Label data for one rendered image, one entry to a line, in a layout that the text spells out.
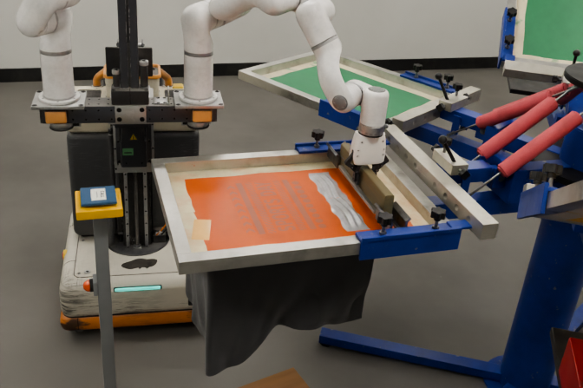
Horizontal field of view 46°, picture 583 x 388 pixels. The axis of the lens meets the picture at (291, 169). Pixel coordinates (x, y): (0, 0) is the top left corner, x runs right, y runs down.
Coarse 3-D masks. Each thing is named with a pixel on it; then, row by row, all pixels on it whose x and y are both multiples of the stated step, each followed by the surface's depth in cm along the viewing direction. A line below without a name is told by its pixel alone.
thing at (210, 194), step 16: (240, 176) 218; (256, 176) 219; (272, 176) 220; (288, 176) 221; (304, 176) 222; (336, 176) 223; (192, 192) 207; (208, 192) 208; (224, 192) 209; (352, 192) 215; (208, 208) 199; (224, 208) 200
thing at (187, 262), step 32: (160, 160) 217; (192, 160) 219; (224, 160) 221; (256, 160) 224; (288, 160) 228; (320, 160) 232; (160, 192) 199; (416, 192) 210; (192, 256) 171; (224, 256) 172; (256, 256) 174; (288, 256) 177; (320, 256) 180
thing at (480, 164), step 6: (468, 162) 220; (474, 162) 220; (480, 162) 221; (486, 162) 221; (468, 168) 216; (474, 168) 217; (480, 168) 217; (486, 168) 218; (474, 174) 217; (480, 174) 218; (486, 174) 219; (456, 180) 216; (474, 180) 218; (480, 180) 219; (486, 180) 220
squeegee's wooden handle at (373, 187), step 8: (344, 144) 221; (344, 152) 219; (344, 160) 220; (352, 160) 213; (360, 168) 208; (368, 168) 207; (360, 176) 208; (368, 176) 203; (376, 176) 202; (360, 184) 209; (368, 184) 203; (376, 184) 198; (368, 192) 203; (376, 192) 198; (384, 192) 194; (376, 200) 198; (384, 200) 193; (392, 200) 193; (384, 208) 194
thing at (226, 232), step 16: (320, 208) 204; (368, 208) 206; (224, 224) 192; (240, 224) 193; (336, 224) 197; (368, 224) 198; (208, 240) 184; (224, 240) 185; (240, 240) 185; (256, 240) 186; (272, 240) 186; (288, 240) 187; (304, 240) 188
